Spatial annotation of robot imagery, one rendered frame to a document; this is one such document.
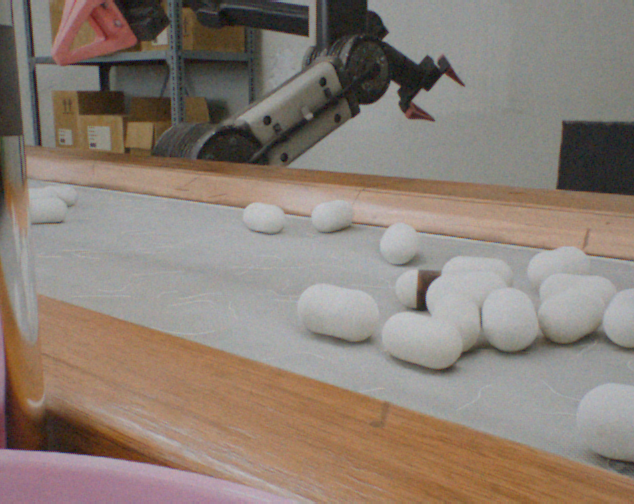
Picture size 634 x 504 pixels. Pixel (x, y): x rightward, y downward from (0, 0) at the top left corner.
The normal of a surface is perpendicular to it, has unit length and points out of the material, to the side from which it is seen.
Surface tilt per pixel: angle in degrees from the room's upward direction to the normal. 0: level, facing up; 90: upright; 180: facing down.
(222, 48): 91
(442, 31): 90
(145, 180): 45
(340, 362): 0
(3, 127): 90
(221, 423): 0
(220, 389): 0
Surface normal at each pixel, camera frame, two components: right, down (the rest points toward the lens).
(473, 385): 0.00, -0.98
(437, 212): -0.45, -0.58
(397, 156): -0.65, 0.15
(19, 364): 0.86, 0.11
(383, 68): 0.64, 0.13
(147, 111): 0.66, 0.40
